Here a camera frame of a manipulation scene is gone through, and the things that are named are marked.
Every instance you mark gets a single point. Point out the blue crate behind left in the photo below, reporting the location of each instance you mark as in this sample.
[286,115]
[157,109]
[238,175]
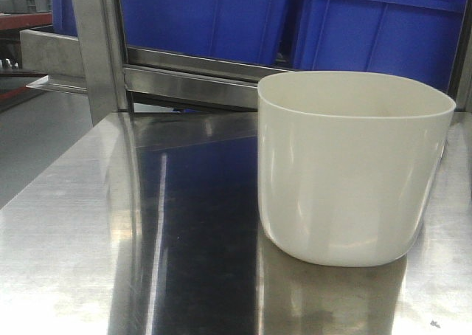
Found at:
[246,31]

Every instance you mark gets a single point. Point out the blue crate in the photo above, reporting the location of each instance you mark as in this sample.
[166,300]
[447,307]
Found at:
[417,39]
[246,31]

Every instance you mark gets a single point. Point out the blue crate behind right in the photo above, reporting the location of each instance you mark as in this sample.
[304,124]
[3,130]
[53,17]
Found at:
[417,39]

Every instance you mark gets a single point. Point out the red rack beam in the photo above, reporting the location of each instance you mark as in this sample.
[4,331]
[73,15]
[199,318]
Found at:
[17,21]

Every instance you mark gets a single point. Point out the grey crate far left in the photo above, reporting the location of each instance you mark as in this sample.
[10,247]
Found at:
[26,6]

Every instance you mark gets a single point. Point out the steel shelf frame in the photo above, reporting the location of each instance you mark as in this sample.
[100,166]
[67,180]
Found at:
[86,46]

